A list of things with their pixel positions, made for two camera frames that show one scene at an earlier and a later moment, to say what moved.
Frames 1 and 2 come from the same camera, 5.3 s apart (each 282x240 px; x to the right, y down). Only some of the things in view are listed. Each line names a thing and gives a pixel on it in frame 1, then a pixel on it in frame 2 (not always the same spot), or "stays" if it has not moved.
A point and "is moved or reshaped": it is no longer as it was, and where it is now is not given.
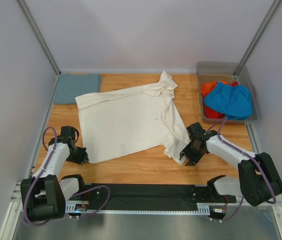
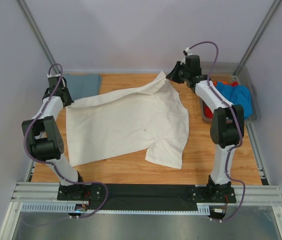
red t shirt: [213, 114] stays
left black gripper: [83, 157] -> [65, 90]
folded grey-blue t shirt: [70, 85] stays
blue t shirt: [234, 102] stays
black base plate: [139, 195] stays
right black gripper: [193, 160] -> [173, 76]
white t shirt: [131, 119] is moved or reshaped
